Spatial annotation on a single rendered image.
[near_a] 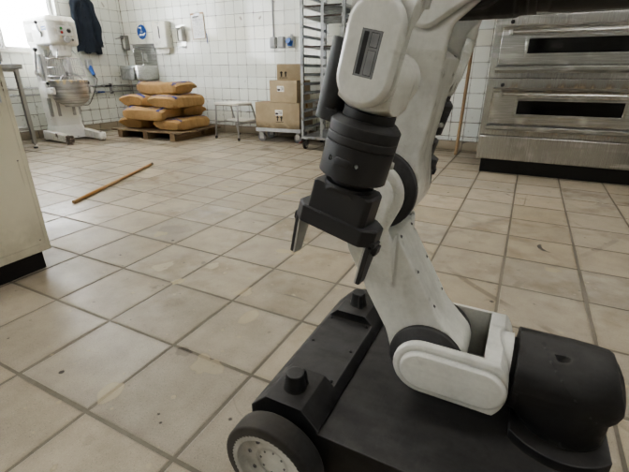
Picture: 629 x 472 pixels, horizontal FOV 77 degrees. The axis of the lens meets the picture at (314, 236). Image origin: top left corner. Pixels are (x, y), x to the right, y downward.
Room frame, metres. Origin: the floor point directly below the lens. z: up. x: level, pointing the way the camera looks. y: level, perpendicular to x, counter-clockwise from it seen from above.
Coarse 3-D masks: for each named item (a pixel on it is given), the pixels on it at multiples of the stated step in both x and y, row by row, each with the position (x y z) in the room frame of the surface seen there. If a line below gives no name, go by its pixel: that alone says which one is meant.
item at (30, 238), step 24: (0, 72) 1.60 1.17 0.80; (0, 120) 1.55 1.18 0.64; (0, 144) 1.53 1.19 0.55; (0, 168) 1.51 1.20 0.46; (24, 168) 1.59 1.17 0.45; (0, 192) 1.49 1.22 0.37; (24, 192) 1.56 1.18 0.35; (0, 216) 1.46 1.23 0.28; (24, 216) 1.54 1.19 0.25; (0, 240) 1.44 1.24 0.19; (24, 240) 1.52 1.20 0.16; (48, 240) 1.60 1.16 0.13; (0, 264) 1.42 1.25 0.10; (24, 264) 1.52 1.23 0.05
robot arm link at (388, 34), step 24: (360, 0) 0.46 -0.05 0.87; (384, 0) 0.44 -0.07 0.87; (408, 0) 0.44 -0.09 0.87; (360, 24) 0.45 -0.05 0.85; (384, 24) 0.44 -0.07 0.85; (408, 24) 0.44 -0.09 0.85; (360, 48) 0.45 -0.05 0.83; (384, 48) 0.44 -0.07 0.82; (360, 72) 0.45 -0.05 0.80; (384, 72) 0.44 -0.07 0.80; (360, 96) 0.45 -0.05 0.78; (384, 96) 0.44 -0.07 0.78
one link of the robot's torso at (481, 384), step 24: (480, 312) 0.72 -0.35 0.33; (480, 336) 0.72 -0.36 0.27; (504, 336) 0.62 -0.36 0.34; (408, 360) 0.61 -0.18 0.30; (432, 360) 0.59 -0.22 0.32; (456, 360) 0.58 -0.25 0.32; (480, 360) 0.56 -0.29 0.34; (504, 360) 0.57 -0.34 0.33; (408, 384) 0.61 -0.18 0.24; (432, 384) 0.58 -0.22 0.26; (456, 384) 0.57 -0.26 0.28; (480, 384) 0.55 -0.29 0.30; (504, 384) 0.54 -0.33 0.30; (480, 408) 0.55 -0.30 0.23
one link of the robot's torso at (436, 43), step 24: (432, 0) 0.63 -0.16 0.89; (456, 0) 0.61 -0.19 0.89; (480, 0) 0.62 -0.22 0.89; (432, 24) 0.63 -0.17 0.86; (456, 24) 0.76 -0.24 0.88; (408, 48) 0.65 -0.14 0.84; (432, 48) 0.63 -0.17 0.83; (456, 48) 0.76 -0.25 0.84; (432, 72) 0.65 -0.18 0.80; (432, 96) 0.66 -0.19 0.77; (408, 120) 0.67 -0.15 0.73; (432, 120) 0.68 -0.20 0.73; (408, 144) 0.67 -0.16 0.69; (408, 168) 0.66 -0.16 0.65; (408, 192) 0.65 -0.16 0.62
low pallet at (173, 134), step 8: (112, 128) 5.52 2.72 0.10; (120, 128) 5.46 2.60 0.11; (128, 128) 5.45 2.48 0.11; (136, 128) 5.45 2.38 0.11; (144, 128) 5.45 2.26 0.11; (152, 128) 5.47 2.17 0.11; (200, 128) 5.45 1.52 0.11; (208, 128) 5.51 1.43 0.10; (120, 136) 5.47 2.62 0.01; (128, 136) 5.54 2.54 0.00; (144, 136) 5.28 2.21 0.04; (152, 136) 5.33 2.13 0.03; (160, 136) 5.46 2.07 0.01; (176, 136) 5.10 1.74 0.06; (184, 136) 5.24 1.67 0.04; (192, 136) 5.36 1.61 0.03; (200, 136) 5.51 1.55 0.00
